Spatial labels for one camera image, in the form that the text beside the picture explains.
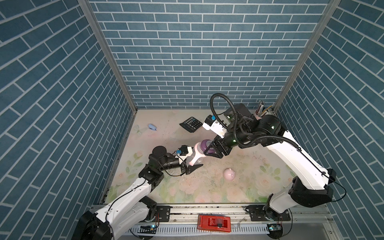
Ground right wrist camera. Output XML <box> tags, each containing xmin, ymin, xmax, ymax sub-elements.
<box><xmin>203</xmin><ymin>115</ymin><xmax>227</xmax><ymax>139</ymax></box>

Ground pink bottle handle ring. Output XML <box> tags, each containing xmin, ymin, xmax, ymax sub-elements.
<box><xmin>186</xmin><ymin>141</ymin><xmax>208</xmax><ymax>166</ymax></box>

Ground clear baby bottle body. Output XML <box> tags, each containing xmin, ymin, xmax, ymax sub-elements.
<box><xmin>188</xmin><ymin>152</ymin><xmax>205</xmax><ymax>166</ymax></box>

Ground black calculator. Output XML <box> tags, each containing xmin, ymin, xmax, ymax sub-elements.
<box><xmin>180</xmin><ymin>117</ymin><xmax>203</xmax><ymax>133</ymax></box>

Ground aluminium front rail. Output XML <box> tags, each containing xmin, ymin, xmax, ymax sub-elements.
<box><xmin>85</xmin><ymin>203</ymin><xmax>334</xmax><ymax>229</ymax></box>

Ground pink pen cup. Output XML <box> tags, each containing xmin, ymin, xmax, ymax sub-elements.
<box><xmin>254</xmin><ymin>113</ymin><xmax>261</xmax><ymax>120</ymax></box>

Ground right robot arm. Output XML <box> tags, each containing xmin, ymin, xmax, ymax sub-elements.
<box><xmin>204</xmin><ymin>93</ymin><xmax>337</xmax><ymax>220</ymax></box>

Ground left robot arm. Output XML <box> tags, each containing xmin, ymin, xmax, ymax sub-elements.
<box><xmin>72</xmin><ymin>145</ymin><xmax>205</xmax><ymax>240</ymax></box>

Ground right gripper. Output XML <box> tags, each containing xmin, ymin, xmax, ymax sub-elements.
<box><xmin>201</xmin><ymin>128</ymin><xmax>248</xmax><ymax>158</ymax></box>

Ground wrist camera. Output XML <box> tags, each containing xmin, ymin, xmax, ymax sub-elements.
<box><xmin>203</xmin><ymin>115</ymin><xmax>227</xmax><ymax>139</ymax></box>
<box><xmin>176</xmin><ymin>145</ymin><xmax>193</xmax><ymax>157</ymax></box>

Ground red box on rail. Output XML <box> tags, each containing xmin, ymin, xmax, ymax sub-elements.
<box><xmin>197</xmin><ymin>215</ymin><xmax>232</xmax><ymax>233</ymax></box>

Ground pink bottle cap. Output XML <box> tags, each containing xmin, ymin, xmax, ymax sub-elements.
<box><xmin>223</xmin><ymin>168</ymin><xmax>236</xmax><ymax>181</ymax></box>

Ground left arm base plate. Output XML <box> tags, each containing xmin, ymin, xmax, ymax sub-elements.
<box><xmin>144</xmin><ymin>206</ymin><xmax>171</xmax><ymax>223</ymax></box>

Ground small blue eraser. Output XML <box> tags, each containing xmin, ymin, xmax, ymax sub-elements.
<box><xmin>148</xmin><ymin>124</ymin><xmax>157</xmax><ymax>131</ymax></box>

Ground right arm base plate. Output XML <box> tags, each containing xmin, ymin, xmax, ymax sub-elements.
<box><xmin>244</xmin><ymin>205</ymin><xmax>291</xmax><ymax>222</ymax></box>

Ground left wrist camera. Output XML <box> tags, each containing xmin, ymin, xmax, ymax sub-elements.
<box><xmin>176</xmin><ymin>145</ymin><xmax>193</xmax><ymax>157</ymax></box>

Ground purple collar with nipple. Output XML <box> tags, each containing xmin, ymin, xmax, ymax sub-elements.
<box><xmin>200</xmin><ymin>140</ymin><xmax>216</xmax><ymax>154</ymax></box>

